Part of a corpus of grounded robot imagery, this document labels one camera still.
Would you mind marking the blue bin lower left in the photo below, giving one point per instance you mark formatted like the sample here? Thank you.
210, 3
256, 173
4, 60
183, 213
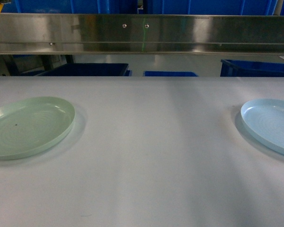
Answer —
90, 69

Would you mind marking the blue bin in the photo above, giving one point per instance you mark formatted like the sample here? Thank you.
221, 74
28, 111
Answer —
237, 68
90, 69

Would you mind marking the blue bin lower right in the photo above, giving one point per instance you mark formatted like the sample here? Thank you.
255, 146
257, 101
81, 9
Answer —
237, 68

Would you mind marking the pale green round plate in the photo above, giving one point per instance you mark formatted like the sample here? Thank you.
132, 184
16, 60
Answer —
34, 125

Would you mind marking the pale blue round plate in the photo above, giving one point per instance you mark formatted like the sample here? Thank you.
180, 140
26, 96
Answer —
264, 121

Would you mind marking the stainless steel rack frame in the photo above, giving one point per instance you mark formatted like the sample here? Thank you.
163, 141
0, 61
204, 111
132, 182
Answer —
149, 34

